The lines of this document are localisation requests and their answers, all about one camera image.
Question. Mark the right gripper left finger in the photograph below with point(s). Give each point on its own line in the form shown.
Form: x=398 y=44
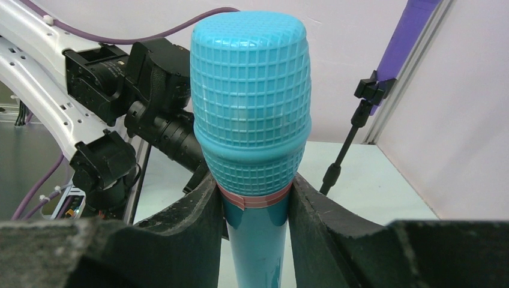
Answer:
x=179 y=246

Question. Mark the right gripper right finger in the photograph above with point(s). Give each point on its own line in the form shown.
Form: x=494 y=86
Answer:
x=333 y=247

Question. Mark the round base mic stand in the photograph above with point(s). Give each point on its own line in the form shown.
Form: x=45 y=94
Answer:
x=371 y=92

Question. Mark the teal microphone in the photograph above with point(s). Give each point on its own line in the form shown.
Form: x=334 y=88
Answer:
x=251 y=90

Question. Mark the purple microphone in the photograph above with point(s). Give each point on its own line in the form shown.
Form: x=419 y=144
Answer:
x=411 y=24

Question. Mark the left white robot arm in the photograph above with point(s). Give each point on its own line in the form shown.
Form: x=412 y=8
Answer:
x=80 y=87

